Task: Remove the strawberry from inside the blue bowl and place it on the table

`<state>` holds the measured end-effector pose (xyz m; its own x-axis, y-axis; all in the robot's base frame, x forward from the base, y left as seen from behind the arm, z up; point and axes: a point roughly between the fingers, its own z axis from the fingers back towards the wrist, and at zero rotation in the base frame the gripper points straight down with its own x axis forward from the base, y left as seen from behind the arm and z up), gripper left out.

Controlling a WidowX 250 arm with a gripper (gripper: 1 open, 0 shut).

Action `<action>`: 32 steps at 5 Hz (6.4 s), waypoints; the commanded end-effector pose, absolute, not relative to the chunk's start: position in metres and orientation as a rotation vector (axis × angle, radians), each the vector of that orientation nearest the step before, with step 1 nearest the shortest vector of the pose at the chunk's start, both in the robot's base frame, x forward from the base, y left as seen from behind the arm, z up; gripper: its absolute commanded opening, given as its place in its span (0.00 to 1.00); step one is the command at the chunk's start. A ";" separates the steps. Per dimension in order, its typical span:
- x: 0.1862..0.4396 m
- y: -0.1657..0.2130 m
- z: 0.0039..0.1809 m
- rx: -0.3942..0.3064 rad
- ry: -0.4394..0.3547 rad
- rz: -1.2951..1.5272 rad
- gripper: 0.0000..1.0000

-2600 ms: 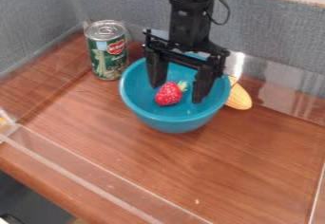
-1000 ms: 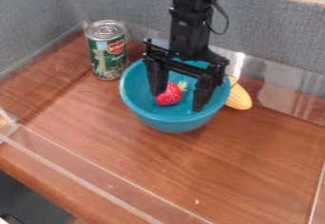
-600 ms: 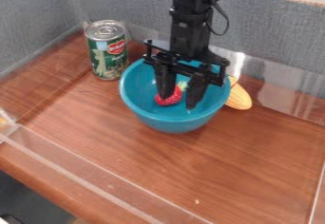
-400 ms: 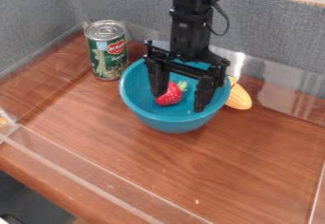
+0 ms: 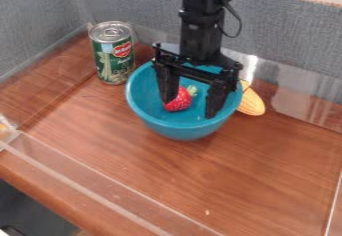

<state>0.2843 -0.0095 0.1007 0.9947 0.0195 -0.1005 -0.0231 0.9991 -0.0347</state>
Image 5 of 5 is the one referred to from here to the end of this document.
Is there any blue plastic bowl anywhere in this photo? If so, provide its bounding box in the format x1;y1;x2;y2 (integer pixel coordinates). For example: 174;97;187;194
126;61;243;140

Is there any clear acrylic barrier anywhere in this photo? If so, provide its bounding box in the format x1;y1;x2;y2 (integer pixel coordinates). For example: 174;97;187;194
0;114;220;236

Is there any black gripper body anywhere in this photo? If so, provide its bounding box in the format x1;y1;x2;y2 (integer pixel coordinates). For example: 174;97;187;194
152;43;243;92

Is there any red toy strawberry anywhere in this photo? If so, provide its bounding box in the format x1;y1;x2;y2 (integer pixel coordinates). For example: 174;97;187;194
163;85;198;112

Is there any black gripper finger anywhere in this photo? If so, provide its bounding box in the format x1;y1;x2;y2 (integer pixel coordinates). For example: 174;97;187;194
204;81;228;119
155;65;180;104

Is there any yellow toy corn cob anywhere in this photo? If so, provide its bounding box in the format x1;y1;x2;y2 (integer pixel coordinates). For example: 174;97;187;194
238;80;266;116

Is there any black cable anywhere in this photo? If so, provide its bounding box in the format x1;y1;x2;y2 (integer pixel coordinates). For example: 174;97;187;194
216;0;244;39

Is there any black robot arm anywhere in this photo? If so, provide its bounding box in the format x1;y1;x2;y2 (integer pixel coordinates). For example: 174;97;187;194
152;0;243;119

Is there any green vegetable can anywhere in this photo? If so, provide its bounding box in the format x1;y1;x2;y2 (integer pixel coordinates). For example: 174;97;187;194
88;21;135;85

